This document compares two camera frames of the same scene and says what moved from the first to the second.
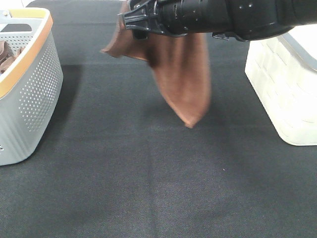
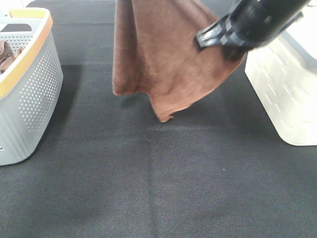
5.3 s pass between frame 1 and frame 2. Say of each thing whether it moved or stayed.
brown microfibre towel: moved
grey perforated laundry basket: stayed
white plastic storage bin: stayed
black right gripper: moved
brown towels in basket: stayed
